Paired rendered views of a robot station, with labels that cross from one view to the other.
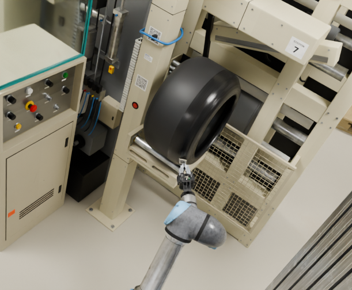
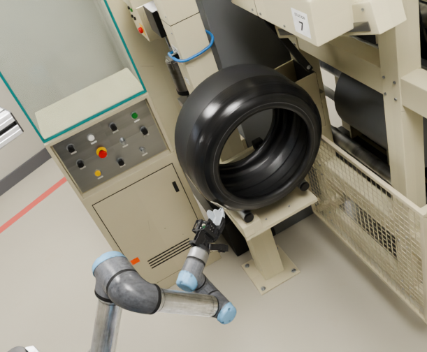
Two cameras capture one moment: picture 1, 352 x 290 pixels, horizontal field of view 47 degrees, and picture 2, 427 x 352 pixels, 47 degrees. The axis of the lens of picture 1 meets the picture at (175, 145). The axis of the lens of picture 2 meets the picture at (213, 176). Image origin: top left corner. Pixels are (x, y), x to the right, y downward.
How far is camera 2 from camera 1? 1.58 m
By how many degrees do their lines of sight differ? 45
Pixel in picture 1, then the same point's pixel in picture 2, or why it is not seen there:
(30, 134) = (115, 181)
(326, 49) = (360, 8)
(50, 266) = (182, 323)
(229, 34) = not seen: hidden behind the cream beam
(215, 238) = (121, 300)
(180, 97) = (185, 124)
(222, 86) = (229, 101)
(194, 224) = (103, 279)
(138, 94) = not seen: hidden behind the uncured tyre
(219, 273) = not seen: outside the picture
